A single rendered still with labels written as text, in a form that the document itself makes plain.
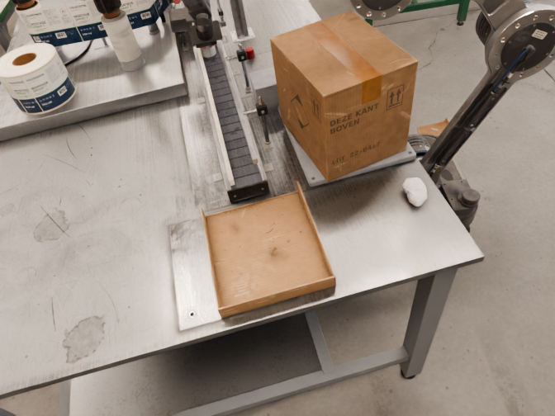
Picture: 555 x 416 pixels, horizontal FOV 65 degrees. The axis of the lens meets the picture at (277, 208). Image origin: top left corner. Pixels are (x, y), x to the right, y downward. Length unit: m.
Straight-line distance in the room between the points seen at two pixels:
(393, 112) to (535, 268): 1.22
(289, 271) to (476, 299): 1.13
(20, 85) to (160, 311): 0.92
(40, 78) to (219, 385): 1.15
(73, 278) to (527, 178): 2.07
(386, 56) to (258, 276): 0.58
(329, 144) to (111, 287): 0.62
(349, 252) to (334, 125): 0.30
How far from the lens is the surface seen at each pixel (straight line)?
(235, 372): 1.59
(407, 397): 1.77
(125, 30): 1.66
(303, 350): 1.58
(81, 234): 1.27
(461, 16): 3.60
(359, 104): 1.03
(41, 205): 1.41
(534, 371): 1.92
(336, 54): 1.10
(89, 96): 1.66
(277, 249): 1.04
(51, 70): 1.64
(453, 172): 2.07
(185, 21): 1.44
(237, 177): 1.16
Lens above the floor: 1.68
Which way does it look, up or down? 49 degrees down
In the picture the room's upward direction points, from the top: 11 degrees counter-clockwise
